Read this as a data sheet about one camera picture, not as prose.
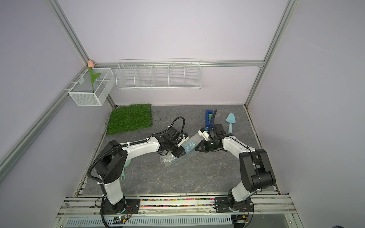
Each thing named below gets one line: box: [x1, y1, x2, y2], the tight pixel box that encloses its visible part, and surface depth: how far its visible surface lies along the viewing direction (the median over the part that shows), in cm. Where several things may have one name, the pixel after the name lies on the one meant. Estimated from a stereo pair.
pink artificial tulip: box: [87, 59, 102, 93], surface depth 92 cm
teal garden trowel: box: [226, 113, 236, 134], surface depth 114 cm
